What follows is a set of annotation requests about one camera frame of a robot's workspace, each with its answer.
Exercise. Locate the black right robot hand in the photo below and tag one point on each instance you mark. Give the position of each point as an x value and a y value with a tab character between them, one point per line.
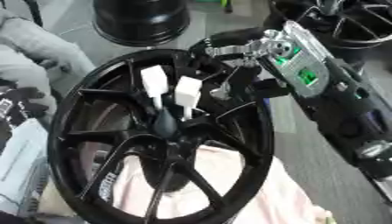
240	77

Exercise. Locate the black spoked wheel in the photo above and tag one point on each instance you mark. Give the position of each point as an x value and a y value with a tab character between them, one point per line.
245	163

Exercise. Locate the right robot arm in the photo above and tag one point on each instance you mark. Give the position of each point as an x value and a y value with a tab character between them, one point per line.
326	96

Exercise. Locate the white pin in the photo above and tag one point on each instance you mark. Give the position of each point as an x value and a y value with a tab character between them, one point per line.
188	92
154	81

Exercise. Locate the black spoked wheel rim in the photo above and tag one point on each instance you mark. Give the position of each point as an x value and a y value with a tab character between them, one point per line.
352	23

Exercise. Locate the pale pink cloth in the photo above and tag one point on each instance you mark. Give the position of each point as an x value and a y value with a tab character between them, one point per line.
255	198

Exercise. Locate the person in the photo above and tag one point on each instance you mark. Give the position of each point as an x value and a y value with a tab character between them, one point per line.
25	87

